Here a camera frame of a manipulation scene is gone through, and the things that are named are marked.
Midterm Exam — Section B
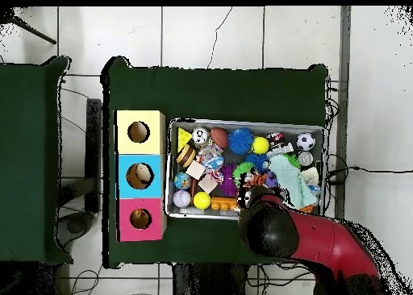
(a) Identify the neighbouring green covered table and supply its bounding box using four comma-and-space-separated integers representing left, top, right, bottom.
0, 56, 74, 266

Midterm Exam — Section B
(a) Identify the green spiky toy with eyes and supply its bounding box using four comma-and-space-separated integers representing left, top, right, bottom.
285, 153, 302, 170

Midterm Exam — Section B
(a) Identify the silver drink can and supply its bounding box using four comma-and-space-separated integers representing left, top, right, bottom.
192, 127, 211, 146

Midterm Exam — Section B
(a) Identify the yellow cheese wedge toy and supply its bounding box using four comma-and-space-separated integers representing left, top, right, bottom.
177, 127, 193, 154

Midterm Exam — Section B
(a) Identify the orange striped tiger plush toy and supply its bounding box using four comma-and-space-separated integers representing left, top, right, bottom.
241, 168, 269, 189

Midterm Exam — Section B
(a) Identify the wooden burger toy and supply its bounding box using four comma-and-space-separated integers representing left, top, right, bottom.
175, 144, 197, 168

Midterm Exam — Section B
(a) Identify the thin black rod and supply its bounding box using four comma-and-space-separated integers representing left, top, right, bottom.
9, 15, 58, 46

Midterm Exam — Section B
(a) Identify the black stand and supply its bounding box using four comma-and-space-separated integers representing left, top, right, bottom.
57, 98, 103, 247

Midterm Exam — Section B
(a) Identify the dark green tablecloth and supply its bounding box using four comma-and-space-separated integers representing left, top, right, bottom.
101, 56, 329, 270

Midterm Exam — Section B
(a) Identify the black cable on floor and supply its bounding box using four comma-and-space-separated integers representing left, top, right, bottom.
325, 165, 413, 185

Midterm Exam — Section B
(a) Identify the globe print ball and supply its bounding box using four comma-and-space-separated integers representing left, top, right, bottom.
173, 171, 194, 190

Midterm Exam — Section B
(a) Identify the blue spiky ball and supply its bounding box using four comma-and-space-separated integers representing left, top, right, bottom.
227, 127, 255, 156

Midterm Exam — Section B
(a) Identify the small soccer ball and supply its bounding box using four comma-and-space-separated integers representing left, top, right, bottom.
295, 132, 316, 152

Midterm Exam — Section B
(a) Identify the wooden box with three holes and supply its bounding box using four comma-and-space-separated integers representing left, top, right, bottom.
114, 110, 168, 243

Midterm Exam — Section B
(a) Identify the mint green waffle cloth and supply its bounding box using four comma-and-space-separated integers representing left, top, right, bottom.
269, 154, 319, 210

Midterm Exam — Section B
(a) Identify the shallow clear mesh bin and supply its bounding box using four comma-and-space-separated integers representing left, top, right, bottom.
164, 118, 326, 222

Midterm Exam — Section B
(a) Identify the yellow duck plush toy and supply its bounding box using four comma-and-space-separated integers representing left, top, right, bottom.
132, 209, 150, 225

